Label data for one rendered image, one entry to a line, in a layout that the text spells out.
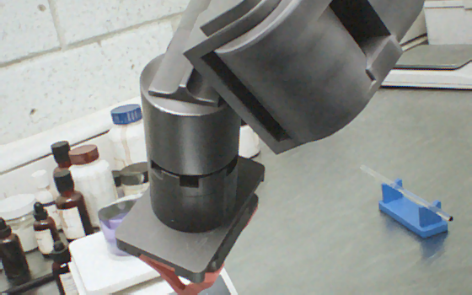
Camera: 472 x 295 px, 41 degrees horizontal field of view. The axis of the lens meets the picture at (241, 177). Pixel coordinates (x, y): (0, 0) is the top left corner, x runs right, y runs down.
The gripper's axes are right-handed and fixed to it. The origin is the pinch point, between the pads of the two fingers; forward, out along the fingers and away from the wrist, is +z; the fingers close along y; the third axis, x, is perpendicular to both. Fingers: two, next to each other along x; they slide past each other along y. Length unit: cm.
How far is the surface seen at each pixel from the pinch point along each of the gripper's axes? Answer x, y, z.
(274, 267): 2.3, -14.1, 17.3
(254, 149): -13, -44, 33
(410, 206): 13.7, -29.1, 16.5
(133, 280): -6.4, -0.3, 6.4
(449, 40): 9, -107, 44
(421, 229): 15.6, -24.1, 13.8
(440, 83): 11, -78, 35
